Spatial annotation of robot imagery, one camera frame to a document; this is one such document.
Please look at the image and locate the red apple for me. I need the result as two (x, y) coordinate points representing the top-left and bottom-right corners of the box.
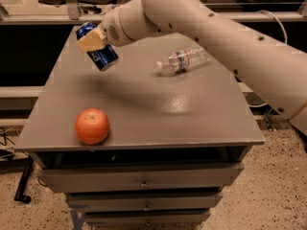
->
(75, 108), (109, 145)

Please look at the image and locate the grey drawer cabinet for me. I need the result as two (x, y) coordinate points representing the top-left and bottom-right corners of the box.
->
(13, 23), (266, 230)

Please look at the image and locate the clear plastic water bottle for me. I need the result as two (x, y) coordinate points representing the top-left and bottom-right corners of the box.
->
(154, 46), (210, 77)

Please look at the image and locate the black stand leg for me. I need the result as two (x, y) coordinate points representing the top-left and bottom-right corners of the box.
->
(14, 157), (34, 204)

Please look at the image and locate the grey metal rail frame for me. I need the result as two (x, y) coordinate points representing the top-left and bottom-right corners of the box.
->
(0, 0), (306, 25)

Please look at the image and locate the bottom grey drawer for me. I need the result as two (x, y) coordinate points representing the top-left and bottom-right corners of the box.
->
(84, 210), (210, 225)

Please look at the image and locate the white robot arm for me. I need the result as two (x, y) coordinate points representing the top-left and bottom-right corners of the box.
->
(77, 0), (307, 134)

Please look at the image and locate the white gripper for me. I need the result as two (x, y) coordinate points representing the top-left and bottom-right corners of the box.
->
(77, 0), (160, 53)

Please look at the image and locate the top grey drawer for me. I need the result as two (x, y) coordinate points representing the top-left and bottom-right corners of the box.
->
(38, 163), (244, 193)

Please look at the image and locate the middle grey drawer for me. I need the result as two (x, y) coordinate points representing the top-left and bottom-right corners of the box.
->
(67, 191), (223, 212)

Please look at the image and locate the grey drawer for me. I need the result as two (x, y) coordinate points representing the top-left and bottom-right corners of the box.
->
(38, 163), (244, 193)
(84, 210), (210, 225)
(67, 191), (223, 212)

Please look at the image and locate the blue pepsi can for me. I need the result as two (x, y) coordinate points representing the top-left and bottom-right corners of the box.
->
(80, 22), (118, 71)

